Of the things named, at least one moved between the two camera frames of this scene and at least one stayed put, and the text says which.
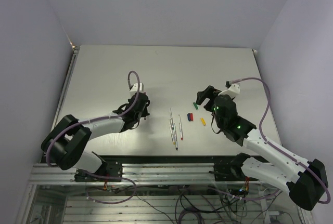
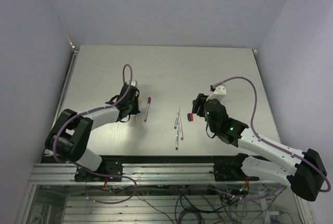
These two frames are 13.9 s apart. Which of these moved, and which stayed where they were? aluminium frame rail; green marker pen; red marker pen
Moved: green marker pen
Stayed: aluminium frame rail; red marker pen
